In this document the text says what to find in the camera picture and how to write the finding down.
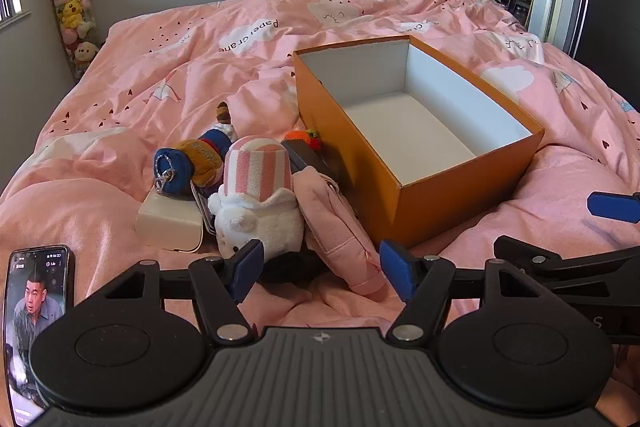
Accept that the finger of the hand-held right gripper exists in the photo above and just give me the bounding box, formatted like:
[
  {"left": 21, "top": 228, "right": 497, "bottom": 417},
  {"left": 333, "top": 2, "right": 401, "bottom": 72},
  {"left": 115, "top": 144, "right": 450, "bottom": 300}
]
[
  {"left": 587, "top": 191, "right": 640, "bottom": 225},
  {"left": 492, "top": 234, "right": 640, "bottom": 294}
]

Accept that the black smartphone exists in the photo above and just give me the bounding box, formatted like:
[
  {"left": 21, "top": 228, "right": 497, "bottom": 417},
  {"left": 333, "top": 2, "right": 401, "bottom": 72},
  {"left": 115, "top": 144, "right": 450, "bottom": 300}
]
[{"left": 2, "top": 246, "right": 76, "bottom": 420}]

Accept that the clear column of plush toys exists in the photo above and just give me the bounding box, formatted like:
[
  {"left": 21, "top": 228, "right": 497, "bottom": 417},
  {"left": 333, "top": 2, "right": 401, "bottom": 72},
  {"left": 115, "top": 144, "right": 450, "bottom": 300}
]
[{"left": 42, "top": 0, "right": 101, "bottom": 80}]

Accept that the orange cardboard box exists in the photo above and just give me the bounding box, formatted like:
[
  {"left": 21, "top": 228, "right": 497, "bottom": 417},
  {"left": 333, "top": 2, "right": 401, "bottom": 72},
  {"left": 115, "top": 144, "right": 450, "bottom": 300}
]
[{"left": 292, "top": 34, "right": 546, "bottom": 250}]

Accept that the pink zip pouch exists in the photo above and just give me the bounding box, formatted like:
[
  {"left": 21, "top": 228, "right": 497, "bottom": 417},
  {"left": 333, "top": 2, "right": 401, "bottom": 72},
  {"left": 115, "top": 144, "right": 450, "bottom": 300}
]
[{"left": 292, "top": 166, "right": 388, "bottom": 298}]

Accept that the brown sailor bear plush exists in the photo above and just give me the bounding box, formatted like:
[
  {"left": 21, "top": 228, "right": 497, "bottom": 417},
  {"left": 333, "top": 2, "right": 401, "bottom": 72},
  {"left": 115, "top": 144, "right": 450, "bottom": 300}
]
[{"left": 197, "top": 101, "right": 238, "bottom": 152}]

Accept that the white plush with striped hat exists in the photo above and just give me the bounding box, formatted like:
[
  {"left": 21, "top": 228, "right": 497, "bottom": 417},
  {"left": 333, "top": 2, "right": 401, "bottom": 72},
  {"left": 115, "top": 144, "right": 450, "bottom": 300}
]
[{"left": 207, "top": 136, "right": 328, "bottom": 285}]

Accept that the cream rectangular case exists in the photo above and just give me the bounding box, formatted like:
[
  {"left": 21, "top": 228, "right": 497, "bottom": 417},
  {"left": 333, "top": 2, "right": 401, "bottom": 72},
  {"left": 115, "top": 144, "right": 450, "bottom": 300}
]
[{"left": 136, "top": 187, "right": 206, "bottom": 254}]

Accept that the crochet orange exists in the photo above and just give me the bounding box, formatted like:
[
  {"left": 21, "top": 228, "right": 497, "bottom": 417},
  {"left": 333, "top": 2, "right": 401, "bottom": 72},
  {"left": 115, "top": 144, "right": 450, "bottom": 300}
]
[{"left": 282, "top": 128, "right": 321, "bottom": 152}]

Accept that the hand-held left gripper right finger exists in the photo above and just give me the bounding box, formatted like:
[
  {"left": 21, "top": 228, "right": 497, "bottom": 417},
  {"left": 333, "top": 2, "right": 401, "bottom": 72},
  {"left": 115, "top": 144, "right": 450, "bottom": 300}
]
[{"left": 378, "top": 239, "right": 566, "bottom": 346}]

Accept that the blue and brown keychain plush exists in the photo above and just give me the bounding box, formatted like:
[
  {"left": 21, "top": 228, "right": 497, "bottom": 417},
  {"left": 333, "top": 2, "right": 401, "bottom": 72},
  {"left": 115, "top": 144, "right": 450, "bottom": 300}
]
[{"left": 153, "top": 137, "right": 226, "bottom": 198}]

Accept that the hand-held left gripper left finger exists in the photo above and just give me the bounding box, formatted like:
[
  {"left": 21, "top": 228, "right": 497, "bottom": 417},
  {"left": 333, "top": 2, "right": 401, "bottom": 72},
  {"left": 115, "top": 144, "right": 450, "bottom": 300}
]
[{"left": 75, "top": 239, "right": 265, "bottom": 346}]

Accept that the pink printed blanket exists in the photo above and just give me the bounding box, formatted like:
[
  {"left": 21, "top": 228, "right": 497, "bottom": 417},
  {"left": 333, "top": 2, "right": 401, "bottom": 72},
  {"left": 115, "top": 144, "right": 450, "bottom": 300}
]
[{"left": 0, "top": 0, "right": 640, "bottom": 427}]

